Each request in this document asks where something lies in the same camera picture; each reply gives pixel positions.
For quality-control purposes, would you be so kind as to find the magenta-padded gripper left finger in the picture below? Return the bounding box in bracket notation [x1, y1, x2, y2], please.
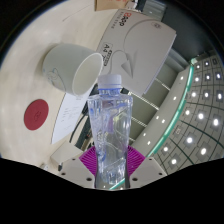
[58, 146, 100, 190]

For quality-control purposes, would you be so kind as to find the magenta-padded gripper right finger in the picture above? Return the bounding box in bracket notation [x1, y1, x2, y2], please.
[125, 145, 168, 189]

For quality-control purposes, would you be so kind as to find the clear plastic water bottle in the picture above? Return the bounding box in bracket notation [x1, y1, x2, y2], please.
[87, 73, 134, 186]

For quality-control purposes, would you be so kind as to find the printed white paper sheet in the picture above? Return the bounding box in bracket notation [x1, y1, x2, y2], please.
[50, 91, 91, 145]

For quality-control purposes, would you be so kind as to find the flat round red coaster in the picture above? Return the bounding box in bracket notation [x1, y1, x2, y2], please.
[23, 98, 50, 131]

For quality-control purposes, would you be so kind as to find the group of ceiling lights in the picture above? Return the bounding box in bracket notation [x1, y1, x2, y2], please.
[143, 56, 224, 168]

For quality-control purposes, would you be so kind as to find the white ceramic mug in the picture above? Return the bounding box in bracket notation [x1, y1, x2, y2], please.
[41, 43, 104, 97]

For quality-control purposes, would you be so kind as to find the white paper carton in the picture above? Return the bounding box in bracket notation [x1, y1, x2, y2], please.
[96, 8, 177, 96]

